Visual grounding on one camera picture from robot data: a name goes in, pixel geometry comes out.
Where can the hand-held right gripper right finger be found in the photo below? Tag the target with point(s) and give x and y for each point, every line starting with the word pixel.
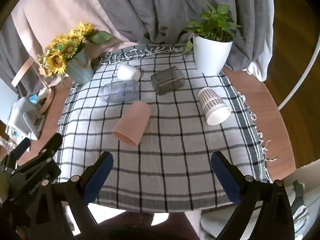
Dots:
pixel 225 180

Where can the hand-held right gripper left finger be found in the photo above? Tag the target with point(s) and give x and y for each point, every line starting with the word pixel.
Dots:
pixel 100 176

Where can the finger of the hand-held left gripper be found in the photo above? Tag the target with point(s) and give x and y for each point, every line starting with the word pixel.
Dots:
pixel 21 148
pixel 52 145

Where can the pink cup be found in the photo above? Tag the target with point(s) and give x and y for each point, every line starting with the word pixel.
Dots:
pixel 132 122

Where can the plaid paper cup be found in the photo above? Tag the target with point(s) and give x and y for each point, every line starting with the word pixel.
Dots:
pixel 212 102

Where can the clear bluish plastic cup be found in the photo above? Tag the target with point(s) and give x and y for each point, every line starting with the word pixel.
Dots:
pixel 120 91

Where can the small white cup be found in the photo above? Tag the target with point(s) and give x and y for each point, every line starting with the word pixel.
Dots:
pixel 127 72

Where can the grey square glass cup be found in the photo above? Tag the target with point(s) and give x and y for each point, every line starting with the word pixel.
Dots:
pixel 167 81

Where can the white stool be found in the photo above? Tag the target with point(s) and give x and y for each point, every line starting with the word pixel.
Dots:
pixel 215 223

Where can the round wooden tray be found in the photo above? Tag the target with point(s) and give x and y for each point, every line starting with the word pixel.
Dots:
pixel 49 100

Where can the grey checked tablecloth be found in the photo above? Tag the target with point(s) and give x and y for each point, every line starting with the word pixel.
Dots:
pixel 162 155

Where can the person's leg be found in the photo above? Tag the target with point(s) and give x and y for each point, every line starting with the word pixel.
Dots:
pixel 150 227

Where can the light wooden curved bar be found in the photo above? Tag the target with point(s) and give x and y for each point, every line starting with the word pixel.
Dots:
pixel 22 71

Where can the teal ribbed vase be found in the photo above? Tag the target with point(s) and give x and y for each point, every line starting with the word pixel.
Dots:
pixel 80 71

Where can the white and grey cloth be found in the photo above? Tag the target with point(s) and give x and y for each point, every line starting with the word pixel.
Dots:
pixel 300 205

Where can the artificial sunflower bouquet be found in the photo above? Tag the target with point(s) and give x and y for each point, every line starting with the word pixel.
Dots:
pixel 62 52

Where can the white round tube hoop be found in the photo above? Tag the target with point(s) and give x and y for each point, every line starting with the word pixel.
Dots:
pixel 301 81

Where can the white plant pot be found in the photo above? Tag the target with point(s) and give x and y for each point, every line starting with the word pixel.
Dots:
pixel 212 55

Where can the pink cloth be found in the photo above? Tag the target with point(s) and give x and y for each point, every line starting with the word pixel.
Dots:
pixel 55 7

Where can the green leafy plant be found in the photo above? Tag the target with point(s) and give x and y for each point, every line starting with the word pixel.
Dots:
pixel 215 27

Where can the grey curtain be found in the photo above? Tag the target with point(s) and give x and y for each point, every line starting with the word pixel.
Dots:
pixel 155 7

